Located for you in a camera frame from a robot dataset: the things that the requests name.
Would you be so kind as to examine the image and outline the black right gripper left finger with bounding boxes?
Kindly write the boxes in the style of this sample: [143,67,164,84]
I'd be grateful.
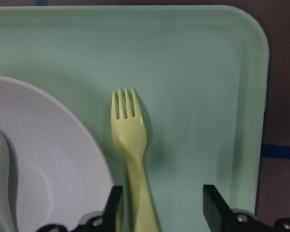
[36,185,123,232]

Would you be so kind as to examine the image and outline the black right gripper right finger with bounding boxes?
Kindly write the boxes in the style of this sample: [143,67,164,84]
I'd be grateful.
[203,185,290,232]

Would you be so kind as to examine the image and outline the white round plate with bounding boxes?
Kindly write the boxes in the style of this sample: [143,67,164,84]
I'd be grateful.
[0,76,113,232]

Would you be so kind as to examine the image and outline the yellow plastic fork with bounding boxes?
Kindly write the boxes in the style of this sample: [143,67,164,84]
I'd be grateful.
[111,88,159,232]

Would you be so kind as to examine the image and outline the pale green plastic spoon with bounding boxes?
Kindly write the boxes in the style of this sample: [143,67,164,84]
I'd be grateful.
[0,131,16,232]

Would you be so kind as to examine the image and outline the light green plastic tray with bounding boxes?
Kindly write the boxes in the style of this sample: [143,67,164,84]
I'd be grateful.
[0,5,269,232]

